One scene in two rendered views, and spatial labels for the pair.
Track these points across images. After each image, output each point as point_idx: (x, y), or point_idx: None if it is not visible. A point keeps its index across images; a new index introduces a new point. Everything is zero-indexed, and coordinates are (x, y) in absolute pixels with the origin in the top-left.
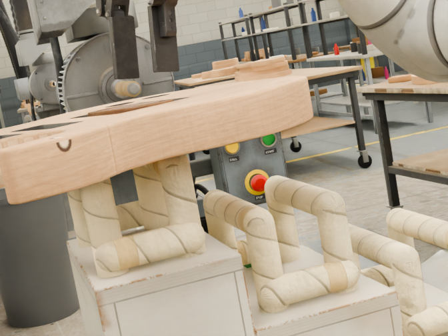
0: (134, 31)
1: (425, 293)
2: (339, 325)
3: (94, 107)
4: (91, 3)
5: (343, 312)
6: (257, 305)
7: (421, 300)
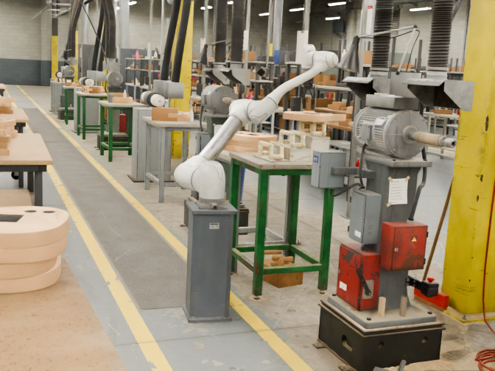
0: (311, 101)
1: (267, 158)
2: None
3: (324, 115)
4: (356, 94)
5: None
6: None
7: None
